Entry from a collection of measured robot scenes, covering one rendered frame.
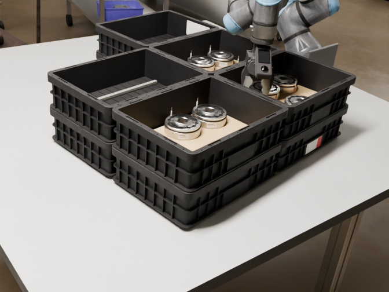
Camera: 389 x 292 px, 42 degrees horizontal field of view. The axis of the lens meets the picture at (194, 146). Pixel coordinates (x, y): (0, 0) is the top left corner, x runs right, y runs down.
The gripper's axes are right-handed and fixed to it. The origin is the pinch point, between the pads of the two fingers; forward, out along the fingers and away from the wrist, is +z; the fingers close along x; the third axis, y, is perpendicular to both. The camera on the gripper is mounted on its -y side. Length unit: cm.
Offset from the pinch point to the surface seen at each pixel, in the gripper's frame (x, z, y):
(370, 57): -159, 85, 302
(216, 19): -11, 63, 312
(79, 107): 53, -2, -18
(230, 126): 8.6, 2.0, -16.0
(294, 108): -7.9, -7.5, -20.5
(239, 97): 6.5, -5.4, -11.1
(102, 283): 39, 15, -68
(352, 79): -31.6, -7.7, 3.8
